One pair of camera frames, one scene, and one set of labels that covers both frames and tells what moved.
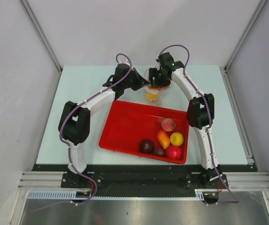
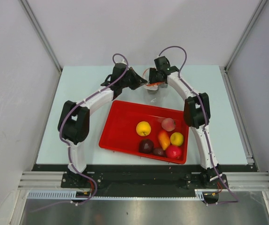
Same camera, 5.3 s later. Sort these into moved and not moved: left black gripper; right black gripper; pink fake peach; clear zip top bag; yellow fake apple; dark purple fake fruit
Moved: clear zip top bag; yellow fake apple
Not moved: left black gripper; dark purple fake fruit; right black gripper; pink fake peach
